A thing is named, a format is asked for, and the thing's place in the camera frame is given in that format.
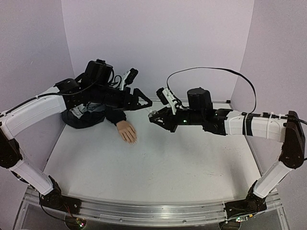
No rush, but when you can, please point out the clear nail polish bottle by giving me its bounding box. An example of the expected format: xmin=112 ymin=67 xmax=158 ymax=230
xmin=148 ymin=111 xmax=158 ymax=118

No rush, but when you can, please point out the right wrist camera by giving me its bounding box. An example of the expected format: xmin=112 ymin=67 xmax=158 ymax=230
xmin=156 ymin=87 xmax=182 ymax=115

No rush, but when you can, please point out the mannequin hand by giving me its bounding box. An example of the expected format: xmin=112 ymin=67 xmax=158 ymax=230
xmin=116 ymin=120 xmax=137 ymax=144

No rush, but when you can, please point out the aluminium front rail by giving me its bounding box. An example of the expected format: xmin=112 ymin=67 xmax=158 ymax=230
xmin=73 ymin=198 xmax=227 ymax=227

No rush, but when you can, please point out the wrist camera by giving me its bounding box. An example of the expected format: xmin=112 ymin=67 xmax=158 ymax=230
xmin=156 ymin=87 xmax=182 ymax=115
xmin=119 ymin=68 xmax=139 ymax=91

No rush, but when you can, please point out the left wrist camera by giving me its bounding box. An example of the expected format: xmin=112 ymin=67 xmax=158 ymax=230
xmin=119 ymin=68 xmax=139 ymax=91

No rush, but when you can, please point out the grey and black jacket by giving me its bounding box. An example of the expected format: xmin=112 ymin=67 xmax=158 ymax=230
xmin=61 ymin=103 xmax=127 ymax=129

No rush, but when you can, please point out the black camera cable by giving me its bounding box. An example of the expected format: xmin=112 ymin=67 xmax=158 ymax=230
xmin=166 ymin=67 xmax=307 ymax=125

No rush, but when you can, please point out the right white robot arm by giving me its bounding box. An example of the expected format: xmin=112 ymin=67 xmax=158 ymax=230
xmin=148 ymin=88 xmax=306 ymax=198

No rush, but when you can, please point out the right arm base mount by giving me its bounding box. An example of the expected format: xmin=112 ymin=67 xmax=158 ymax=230
xmin=224 ymin=181 xmax=267 ymax=220

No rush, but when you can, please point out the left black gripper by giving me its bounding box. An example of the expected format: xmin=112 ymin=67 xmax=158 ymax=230
xmin=91 ymin=83 xmax=154 ymax=112

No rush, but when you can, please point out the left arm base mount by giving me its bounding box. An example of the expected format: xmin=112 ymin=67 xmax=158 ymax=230
xmin=39 ymin=176 xmax=82 ymax=218

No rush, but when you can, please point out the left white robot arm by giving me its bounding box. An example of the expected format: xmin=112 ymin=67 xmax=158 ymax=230
xmin=0 ymin=59 xmax=153 ymax=209

